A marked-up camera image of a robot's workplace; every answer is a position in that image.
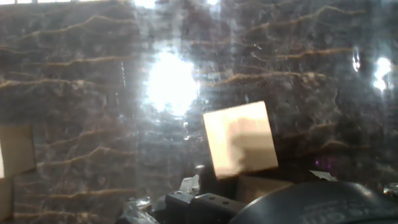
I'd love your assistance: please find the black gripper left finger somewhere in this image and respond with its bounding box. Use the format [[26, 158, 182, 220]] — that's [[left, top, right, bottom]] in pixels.
[[155, 174, 248, 224]]

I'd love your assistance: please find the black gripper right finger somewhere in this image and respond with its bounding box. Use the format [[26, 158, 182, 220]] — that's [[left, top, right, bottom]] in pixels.
[[309, 170, 338, 182]]

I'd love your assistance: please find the black marble pattern mat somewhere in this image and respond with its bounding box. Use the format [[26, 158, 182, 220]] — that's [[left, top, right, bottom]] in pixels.
[[0, 0, 398, 224]]

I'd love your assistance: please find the medium wooden cube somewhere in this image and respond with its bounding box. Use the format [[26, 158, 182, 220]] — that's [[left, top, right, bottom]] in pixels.
[[0, 123, 37, 179], [0, 176, 16, 222]]

